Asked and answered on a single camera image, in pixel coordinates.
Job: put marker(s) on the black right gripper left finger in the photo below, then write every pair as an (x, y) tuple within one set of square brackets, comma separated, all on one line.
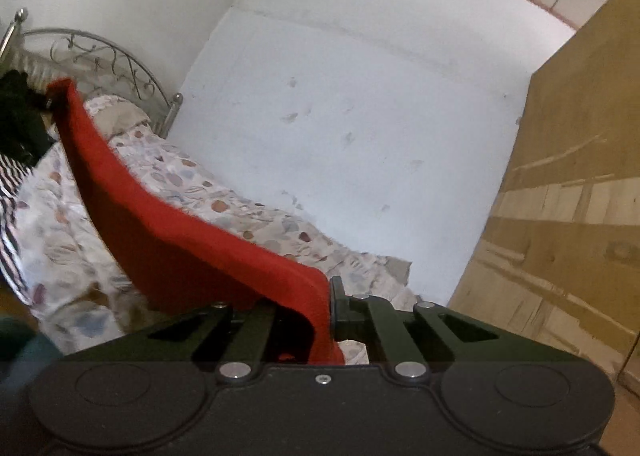
[(234, 345)]

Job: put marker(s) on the patterned dotted duvet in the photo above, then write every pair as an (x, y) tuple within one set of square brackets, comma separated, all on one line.
[(78, 292)]

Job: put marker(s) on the metal ornate headboard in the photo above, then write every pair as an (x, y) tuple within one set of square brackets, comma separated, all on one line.
[(98, 67)]

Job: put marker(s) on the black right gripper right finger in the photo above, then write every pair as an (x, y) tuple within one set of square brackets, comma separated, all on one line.
[(408, 345)]

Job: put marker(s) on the brown wooden wardrobe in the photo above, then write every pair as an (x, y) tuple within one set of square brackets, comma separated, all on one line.
[(558, 260)]

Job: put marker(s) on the red knit garment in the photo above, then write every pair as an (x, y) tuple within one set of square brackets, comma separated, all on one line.
[(177, 261)]

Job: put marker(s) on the black white striped bedsheet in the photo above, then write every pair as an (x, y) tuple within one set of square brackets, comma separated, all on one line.
[(13, 174)]

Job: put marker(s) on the beige ruffled pillow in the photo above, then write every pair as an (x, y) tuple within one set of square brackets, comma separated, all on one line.
[(113, 115)]

